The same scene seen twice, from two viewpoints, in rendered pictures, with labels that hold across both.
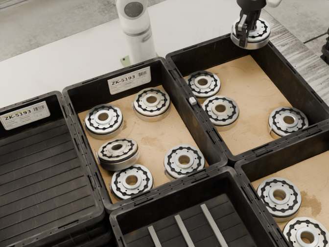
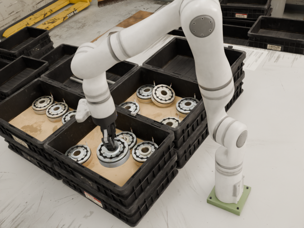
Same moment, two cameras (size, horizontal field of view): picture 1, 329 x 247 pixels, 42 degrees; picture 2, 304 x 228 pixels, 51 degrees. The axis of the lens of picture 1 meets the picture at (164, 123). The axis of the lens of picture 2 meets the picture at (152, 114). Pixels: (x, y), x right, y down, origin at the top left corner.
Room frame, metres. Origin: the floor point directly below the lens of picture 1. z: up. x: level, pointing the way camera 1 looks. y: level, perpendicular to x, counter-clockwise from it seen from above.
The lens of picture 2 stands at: (1.60, -0.45, 1.73)
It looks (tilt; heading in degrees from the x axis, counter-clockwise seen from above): 40 degrees down; 153
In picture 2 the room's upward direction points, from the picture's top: 10 degrees counter-clockwise
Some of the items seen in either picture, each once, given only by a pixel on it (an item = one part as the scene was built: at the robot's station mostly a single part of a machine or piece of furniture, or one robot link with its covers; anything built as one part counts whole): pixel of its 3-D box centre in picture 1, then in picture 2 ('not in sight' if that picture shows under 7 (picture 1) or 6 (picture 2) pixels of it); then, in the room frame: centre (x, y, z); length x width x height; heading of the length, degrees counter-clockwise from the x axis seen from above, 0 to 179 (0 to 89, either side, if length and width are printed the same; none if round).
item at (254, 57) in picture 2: not in sight; (235, 55); (0.42, 0.76, 0.70); 0.33 x 0.23 x 0.01; 25
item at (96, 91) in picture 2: not in sight; (92, 72); (0.86, -0.23, 1.27); 0.09 x 0.07 x 0.15; 142
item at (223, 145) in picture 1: (244, 87); (108, 141); (0.76, -0.22, 0.92); 0.40 x 0.30 x 0.02; 20
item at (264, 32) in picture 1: (251, 28); (112, 149); (0.89, -0.25, 1.01); 0.10 x 0.10 x 0.01
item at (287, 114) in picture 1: (288, 120); (77, 153); (0.68, -0.33, 0.86); 0.05 x 0.05 x 0.01
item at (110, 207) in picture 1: (139, 125); (156, 95); (0.66, 0.06, 0.92); 0.40 x 0.30 x 0.02; 20
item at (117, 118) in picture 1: (103, 118); (187, 105); (0.74, 0.16, 0.86); 0.10 x 0.10 x 0.01
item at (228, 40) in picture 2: not in sight; (227, 52); (-0.11, 1.21, 0.31); 0.40 x 0.30 x 0.34; 25
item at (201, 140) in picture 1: (140, 137); (157, 105); (0.66, 0.06, 0.87); 0.40 x 0.30 x 0.11; 20
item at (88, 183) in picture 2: (242, 100); (111, 150); (0.76, -0.22, 0.87); 0.40 x 0.30 x 0.11; 20
